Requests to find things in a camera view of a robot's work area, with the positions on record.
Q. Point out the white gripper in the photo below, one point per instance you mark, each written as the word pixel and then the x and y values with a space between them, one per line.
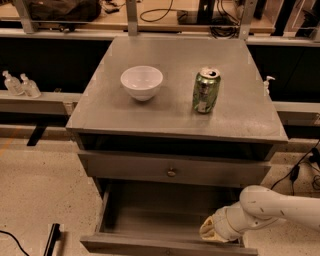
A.
pixel 222 224

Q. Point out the grey drawer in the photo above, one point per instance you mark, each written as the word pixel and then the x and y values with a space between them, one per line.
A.
pixel 174 169
pixel 160 219

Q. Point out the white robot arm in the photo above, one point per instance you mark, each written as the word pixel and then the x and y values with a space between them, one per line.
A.
pixel 259 207

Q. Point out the grey top drawer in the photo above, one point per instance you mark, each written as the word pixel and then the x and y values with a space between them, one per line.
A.
pixel 174 169

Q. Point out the grey drawer cabinet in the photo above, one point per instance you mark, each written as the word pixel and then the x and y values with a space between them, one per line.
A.
pixel 242 125

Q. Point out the green soda can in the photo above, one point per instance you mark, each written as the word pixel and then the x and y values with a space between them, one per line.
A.
pixel 206 88

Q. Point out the black floor stand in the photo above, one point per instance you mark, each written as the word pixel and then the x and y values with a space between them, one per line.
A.
pixel 53 237

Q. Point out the white pump bottle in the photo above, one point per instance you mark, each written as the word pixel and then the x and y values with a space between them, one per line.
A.
pixel 267 83

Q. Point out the white ceramic bowl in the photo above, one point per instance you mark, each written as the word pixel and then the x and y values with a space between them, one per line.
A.
pixel 142 82

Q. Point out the black box on shelf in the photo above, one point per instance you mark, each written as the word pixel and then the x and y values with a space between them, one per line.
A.
pixel 194 17

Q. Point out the clear bottle far left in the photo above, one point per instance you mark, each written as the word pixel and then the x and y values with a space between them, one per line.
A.
pixel 12 84

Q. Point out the black bag on shelf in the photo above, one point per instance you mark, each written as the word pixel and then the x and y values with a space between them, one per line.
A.
pixel 64 10

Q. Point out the coiled black cables shelf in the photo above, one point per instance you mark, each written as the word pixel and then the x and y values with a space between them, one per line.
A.
pixel 223 24

